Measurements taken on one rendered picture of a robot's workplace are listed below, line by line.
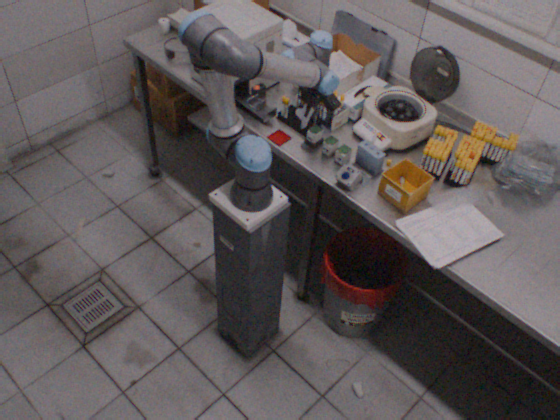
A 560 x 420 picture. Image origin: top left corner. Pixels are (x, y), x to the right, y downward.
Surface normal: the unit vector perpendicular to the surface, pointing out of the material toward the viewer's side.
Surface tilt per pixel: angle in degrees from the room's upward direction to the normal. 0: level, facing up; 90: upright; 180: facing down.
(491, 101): 90
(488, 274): 0
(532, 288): 0
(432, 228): 0
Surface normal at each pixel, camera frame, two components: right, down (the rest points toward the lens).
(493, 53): -0.70, 0.50
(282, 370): 0.05, -0.67
